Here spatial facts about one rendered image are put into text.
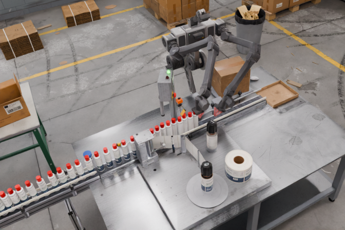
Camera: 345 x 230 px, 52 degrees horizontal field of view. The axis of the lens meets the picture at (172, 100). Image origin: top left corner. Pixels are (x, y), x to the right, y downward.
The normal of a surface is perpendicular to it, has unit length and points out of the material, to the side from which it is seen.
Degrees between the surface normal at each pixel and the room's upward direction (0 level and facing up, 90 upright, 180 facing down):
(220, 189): 0
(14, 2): 90
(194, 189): 0
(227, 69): 0
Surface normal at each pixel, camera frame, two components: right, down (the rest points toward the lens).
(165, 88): -0.12, 0.65
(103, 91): -0.08, -0.76
